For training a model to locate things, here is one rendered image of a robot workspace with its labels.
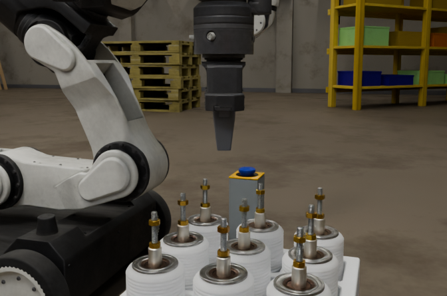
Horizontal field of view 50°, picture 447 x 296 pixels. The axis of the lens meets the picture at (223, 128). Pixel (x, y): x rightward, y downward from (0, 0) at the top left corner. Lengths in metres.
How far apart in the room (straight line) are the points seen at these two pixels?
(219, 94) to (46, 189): 0.72
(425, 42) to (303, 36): 3.21
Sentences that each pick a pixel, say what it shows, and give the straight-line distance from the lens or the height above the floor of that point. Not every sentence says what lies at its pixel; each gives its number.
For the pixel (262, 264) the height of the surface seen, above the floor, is 0.23.
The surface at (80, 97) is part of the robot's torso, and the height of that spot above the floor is 0.50.
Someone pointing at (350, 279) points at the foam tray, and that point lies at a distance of 0.97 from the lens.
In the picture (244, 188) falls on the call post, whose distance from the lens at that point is 1.13.
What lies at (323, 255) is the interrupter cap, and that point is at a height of 0.25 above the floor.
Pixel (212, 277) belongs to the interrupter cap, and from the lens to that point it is 0.78.
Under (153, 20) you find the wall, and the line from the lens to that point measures 10.50.
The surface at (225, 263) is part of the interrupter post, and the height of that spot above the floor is 0.27.
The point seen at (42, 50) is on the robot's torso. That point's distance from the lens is 1.19.
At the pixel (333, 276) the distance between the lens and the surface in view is 0.86.
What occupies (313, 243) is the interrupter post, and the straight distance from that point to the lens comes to 0.85.
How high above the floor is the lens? 0.58
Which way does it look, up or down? 8 degrees down
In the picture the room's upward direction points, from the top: straight up
